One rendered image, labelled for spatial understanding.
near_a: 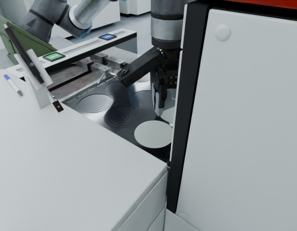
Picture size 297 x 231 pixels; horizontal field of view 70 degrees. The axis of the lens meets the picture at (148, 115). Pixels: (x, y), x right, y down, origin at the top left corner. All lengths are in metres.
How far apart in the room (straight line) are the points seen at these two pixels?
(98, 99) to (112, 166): 0.32
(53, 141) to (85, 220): 0.18
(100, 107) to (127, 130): 0.13
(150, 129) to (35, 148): 0.26
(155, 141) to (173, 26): 0.26
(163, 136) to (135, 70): 0.17
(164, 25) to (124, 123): 0.26
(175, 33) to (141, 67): 0.10
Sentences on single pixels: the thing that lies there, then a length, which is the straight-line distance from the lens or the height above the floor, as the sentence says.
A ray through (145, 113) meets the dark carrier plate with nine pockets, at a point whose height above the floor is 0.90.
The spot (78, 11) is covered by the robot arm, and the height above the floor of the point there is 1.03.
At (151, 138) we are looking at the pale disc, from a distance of 0.52.
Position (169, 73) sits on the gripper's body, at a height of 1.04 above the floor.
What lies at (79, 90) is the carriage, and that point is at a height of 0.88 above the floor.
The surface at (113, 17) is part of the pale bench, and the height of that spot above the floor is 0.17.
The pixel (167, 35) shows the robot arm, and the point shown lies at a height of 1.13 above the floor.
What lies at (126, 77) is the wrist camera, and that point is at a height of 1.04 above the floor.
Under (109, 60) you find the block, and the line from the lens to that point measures 0.89.
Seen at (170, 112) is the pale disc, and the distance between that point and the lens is 0.60.
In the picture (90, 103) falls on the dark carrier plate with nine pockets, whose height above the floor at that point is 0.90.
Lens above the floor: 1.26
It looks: 39 degrees down
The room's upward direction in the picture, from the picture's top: straight up
